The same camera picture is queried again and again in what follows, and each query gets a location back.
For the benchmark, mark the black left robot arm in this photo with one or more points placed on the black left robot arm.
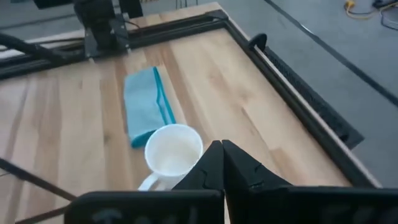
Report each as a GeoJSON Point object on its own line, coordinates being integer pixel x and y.
{"type": "Point", "coordinates": [99, 21]}

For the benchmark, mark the light blue cloth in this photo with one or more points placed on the light blue cloth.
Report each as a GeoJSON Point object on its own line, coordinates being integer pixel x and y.
{"type": "Point", "coordinates": [143, 102]}

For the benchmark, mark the white mug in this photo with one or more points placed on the white mug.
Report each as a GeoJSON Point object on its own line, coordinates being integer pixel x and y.
{"type": "Point", "coordinates": [171, 152]}

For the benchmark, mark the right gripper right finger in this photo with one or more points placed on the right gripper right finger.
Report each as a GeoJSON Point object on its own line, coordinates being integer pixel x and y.
{"type": "Point", "coordinates": [280, 205]}

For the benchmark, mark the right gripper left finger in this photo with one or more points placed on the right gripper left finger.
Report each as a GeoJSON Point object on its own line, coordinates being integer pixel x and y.
{"type": "Point", "coordinates": [186, 205]}

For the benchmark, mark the black aluminium table frame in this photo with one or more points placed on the black aluminium table frame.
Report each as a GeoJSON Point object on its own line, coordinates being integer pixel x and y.
{"type": "Point", "coordinates": [298, 102]}

